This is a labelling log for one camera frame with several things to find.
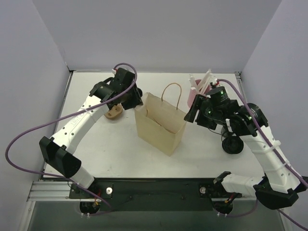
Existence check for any black coffee cup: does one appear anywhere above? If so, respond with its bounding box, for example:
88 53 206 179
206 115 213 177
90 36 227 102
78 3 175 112
221 127 232 137

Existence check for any beige paper bag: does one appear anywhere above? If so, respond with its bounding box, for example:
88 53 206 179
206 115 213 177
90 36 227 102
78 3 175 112
134 82 186 156

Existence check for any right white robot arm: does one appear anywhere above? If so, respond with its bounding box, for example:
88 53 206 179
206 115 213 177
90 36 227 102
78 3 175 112
184 86 308 210

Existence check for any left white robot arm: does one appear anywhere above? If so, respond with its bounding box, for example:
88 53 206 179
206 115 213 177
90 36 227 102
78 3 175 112
39 67 143 198

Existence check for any pink straw holder cup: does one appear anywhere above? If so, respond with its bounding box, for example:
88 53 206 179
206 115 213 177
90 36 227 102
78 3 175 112
187 86 197 108

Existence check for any white wrapped straw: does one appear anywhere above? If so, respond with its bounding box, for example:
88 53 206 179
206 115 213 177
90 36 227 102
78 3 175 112
189 74 200 93
201 74 216 95
197 69 212 94

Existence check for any brown pulp cup carrier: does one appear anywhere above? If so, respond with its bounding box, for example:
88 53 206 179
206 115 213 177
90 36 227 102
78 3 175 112
104 104 123 120

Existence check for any stack of black lids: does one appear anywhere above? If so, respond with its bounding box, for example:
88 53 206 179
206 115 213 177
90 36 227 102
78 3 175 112
222 136 244 154

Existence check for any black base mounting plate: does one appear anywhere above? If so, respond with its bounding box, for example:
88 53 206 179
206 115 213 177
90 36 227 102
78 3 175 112
69 178 241 215

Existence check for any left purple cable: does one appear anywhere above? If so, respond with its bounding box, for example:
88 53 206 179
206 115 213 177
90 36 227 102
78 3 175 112
5 63 138 216

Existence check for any aluminium frame rail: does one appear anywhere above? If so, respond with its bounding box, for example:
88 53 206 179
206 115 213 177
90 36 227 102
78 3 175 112
29 72 263 201

